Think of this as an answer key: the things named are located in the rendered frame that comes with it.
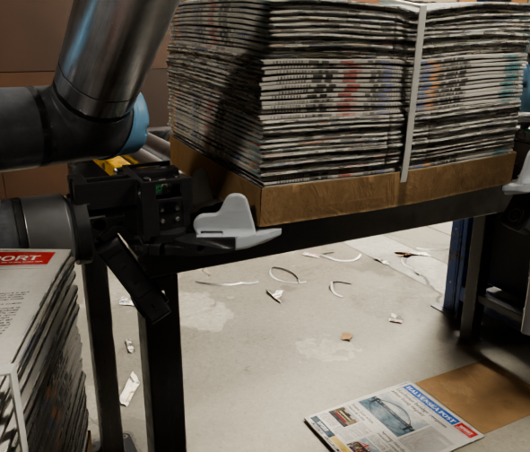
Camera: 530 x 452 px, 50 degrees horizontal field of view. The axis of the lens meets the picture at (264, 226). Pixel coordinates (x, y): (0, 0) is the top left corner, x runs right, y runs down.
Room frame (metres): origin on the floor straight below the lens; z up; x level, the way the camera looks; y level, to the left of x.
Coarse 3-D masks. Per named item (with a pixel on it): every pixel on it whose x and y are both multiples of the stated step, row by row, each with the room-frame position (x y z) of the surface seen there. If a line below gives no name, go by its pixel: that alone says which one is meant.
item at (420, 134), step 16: (400, 16) 0.64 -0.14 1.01; (416, 16) 0.65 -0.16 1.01; (432, 16) 0.66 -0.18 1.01; (400, 32) 0.64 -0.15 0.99; (416, 32) 0.65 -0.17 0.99; (432, 32) 0.66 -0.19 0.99; (400, 48) 0.64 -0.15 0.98; (432, 48) 0.66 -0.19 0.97; (400, 64) 0.64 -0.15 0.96; (400, 80) 0.64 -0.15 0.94; (400, 96) 0.64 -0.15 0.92; (400, 112) 0.64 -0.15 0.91; (416, 112) 0.65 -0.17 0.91; (400, 128) 0.64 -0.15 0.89; (416, 128) 0.65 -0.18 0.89; (400, 144) 0.64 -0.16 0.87; (416, 144) 0.65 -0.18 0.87; (400, 160) 0.64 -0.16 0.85; (416, 160) 0.65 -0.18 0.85
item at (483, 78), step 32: (448, 32) 0.67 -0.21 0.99; (480, 32) 0.69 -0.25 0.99; (512, 32) 0.73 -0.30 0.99; (448, 64) 0.67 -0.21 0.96; (480, 64) 0.69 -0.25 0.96; (512, 64) 0.71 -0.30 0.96; (448, 96) 0.67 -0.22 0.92; (480, 96) 0.70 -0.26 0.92; (512, 96) 0.73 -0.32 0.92; (448, 128) 0.67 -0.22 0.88; (480, 128) 0.70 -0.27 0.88; (512, 128) 0.72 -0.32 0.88; (448, 160) 0.68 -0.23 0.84
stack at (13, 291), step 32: (0, 256) 0.40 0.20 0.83; (32, 256) 0.40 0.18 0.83; (64, 256) 0.41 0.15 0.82; (0, 288) 0.34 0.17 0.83; (32, 288) 0.34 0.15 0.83; (64, 288) 0.39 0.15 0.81; (0, 320) 0.30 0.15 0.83; (32, 320) 0.30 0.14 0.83; (64, 320) 0.37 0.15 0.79; (0, 352) 0.26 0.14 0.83; (32, 352) 0.29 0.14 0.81; (64, 352) 0.37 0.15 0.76; (0, 384) 0.24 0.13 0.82; (32, 384) 0.28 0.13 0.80; (64, 384) 0.36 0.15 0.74; (0, 416) 0.23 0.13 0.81; (32, 416) 0.27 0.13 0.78; (64, 416) 0.34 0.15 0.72; (0, 448) 0.22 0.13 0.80; (32, 448) 0.28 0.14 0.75; (64, 448) 0.33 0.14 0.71
